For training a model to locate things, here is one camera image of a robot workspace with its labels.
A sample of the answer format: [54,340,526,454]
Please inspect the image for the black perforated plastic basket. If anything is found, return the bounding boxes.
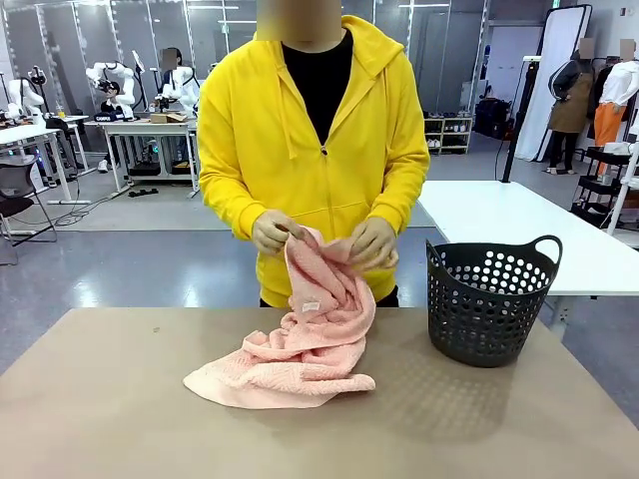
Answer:
[425,234,564,369]

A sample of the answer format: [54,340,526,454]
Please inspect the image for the pink herringbone towel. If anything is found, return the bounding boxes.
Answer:
[182,225,400,410]

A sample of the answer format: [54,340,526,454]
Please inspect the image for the seated person with black cap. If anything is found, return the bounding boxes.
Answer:
[96,80,126,174]

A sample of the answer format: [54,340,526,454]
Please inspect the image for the white shoe shelf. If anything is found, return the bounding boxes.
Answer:
[422,116,473,156]

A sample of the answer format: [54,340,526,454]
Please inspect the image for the white desk with grey frame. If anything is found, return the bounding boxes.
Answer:
[97,118,201,200]

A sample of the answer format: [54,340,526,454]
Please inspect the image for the large white table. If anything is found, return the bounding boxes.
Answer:
[414,179,639,345]

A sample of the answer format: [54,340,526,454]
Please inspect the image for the black rolling cart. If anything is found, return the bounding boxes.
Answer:
[570,145,639,236]

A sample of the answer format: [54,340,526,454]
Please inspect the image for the person's right hand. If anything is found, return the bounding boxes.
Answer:
[252,209,312,256]

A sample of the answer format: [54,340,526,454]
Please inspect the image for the white desk with metal legs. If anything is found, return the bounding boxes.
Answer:
[0,123,92,207]

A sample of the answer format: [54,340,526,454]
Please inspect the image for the black stand pole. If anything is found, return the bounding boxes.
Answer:
[500,55,543,184]

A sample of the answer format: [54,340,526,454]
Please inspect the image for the standing person behind robots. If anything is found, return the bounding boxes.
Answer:
[158,47,184,81]

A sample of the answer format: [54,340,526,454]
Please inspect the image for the black suitcase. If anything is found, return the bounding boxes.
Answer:
[473,97,513,140]

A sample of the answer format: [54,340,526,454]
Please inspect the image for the white upright panel black frame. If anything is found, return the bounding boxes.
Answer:
[514,3,594,162]

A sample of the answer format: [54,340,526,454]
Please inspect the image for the person's left hand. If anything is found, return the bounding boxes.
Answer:
[348,218,401,273]

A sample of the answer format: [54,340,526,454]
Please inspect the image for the person's left forearm yellow sleeve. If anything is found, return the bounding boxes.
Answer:
[366,149,432,237]

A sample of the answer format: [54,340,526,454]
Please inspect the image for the mannequin white shirt orange trousers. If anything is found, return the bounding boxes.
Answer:
[592,52,639,179]

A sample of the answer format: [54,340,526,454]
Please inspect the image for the black office chair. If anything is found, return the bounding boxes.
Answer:
[0,160,59,249]

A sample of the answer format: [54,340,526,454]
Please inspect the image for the person in yellow hoodie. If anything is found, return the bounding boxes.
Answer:
[197,13,432,308]

